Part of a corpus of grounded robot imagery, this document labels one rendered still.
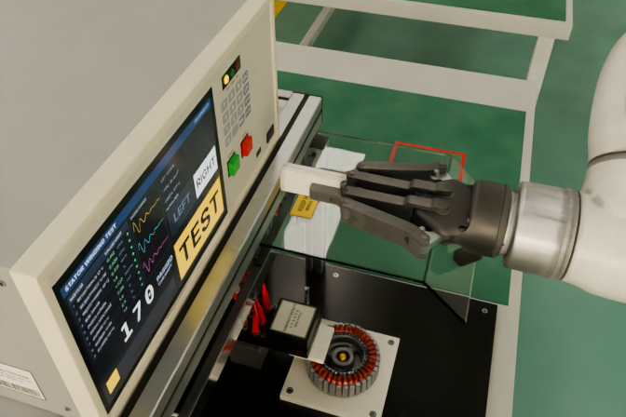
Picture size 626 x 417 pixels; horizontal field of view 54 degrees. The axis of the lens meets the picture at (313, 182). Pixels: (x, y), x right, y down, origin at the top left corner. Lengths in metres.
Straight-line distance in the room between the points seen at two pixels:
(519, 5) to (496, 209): 1.55
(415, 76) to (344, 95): 0.21
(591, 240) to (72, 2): 0.59
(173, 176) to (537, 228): 0.33
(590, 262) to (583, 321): 1.56
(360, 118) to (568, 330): 1.02
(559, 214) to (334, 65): 1.17
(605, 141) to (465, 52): 2.72
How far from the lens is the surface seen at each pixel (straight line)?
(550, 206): 0.62
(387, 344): 1.02
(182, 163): 0.57
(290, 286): 1.10
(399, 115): 1.52
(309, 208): 0.80
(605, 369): 2.09
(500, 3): 2.11
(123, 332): 0.56
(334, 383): 0.94
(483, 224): 0.61
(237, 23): 0.67
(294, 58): 1.74
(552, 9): 2.12
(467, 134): 1.49
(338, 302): 1.07
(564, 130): 2.92
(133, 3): 0.74
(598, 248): 0.62
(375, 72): 1.68
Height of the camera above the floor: 1.62
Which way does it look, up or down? 42 degrees down
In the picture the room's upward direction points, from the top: straight up
